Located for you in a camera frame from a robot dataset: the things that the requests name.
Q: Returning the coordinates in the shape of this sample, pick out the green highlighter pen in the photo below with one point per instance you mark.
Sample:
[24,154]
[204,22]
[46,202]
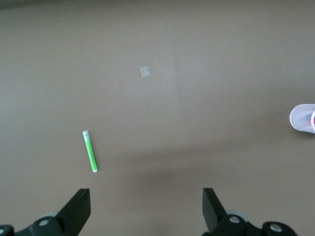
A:
[90,152]

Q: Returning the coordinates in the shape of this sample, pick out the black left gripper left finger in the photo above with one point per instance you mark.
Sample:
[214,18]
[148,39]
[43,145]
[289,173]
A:
[73,216]

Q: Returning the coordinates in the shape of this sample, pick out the purple highlighter pen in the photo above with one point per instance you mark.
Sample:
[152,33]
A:
[305,118]

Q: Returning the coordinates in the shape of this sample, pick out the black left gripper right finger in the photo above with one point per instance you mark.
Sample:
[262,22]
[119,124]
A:
[216,218]

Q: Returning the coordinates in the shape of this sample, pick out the small square tape patch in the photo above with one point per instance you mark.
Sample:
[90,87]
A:
[145,72]

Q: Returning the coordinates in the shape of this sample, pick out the pink mesh pen holder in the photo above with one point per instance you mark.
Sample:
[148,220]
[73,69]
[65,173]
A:
[299,123]

